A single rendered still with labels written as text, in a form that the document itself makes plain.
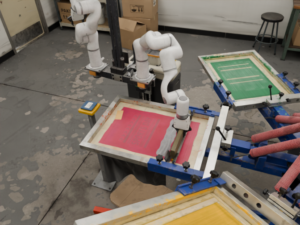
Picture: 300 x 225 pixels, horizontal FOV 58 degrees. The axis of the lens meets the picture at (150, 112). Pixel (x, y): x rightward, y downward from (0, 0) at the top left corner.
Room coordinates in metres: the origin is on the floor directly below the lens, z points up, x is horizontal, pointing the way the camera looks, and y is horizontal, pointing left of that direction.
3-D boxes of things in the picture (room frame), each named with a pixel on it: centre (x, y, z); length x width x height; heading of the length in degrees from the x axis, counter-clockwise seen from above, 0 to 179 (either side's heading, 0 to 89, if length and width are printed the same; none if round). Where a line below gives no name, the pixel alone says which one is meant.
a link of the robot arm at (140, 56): (1.80, 0.03, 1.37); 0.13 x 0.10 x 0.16; 115
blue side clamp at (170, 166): (1.01, -0.12, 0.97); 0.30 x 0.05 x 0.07; 68
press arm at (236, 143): (1.14, -0.52, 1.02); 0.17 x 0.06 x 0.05; 68
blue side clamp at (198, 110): (1.52, -0.33, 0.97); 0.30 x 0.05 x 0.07; 68
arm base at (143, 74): (1.81, 0.03, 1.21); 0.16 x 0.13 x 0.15; 152
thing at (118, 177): (1.18, 0.13, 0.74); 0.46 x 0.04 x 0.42; 68
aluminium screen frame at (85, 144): (1.35, 0.00, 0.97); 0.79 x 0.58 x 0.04; 68
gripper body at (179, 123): (1.27, -0.20, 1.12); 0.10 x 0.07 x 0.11; 68
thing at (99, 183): (1.68, 0.48, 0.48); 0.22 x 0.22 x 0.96; 68
